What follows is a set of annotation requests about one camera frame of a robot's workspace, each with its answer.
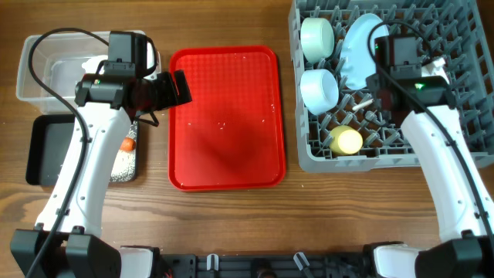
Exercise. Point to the yellow plastic cup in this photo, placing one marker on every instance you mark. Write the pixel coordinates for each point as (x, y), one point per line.
(345, 140)

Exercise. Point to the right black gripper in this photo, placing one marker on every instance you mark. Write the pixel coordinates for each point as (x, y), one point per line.
(386, 106)

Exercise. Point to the black waste tray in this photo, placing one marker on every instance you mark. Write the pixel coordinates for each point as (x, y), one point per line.
(51, 135)

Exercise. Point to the clear plastic waste bin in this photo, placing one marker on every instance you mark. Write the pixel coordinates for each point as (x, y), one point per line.
(57, 60)

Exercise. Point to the green bowl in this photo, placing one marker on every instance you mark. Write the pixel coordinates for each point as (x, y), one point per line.
(317, 39)

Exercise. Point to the white rice pile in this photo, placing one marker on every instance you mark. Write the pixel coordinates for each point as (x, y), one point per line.
(124, 167)

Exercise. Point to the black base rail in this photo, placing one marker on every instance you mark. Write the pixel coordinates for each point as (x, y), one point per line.
(298, 265)

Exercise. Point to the white tissue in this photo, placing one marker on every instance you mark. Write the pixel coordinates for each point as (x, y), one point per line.
(91, 65)

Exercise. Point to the light blue plate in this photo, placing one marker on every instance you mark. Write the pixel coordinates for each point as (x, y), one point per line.
(357, 62)

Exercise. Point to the white plastic spoon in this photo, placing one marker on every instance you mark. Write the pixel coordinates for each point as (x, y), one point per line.
(362, 105)

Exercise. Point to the grey dishwasher rack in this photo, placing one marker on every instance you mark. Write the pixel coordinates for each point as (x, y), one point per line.
(454, 30)

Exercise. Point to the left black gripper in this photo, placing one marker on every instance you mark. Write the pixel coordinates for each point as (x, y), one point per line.
(170, 91)

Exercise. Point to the red serving tray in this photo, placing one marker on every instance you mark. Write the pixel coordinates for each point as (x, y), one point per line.
(230, 136)

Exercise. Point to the orange carrot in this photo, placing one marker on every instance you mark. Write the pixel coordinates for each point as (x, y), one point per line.
(128, 144)

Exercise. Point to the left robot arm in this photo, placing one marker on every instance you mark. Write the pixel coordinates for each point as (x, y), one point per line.
(66, 238)

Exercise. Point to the light blue bowl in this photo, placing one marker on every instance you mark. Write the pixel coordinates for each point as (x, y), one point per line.
(319, 91)

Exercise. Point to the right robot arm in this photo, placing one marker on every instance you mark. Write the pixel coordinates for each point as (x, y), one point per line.
(420, 95)

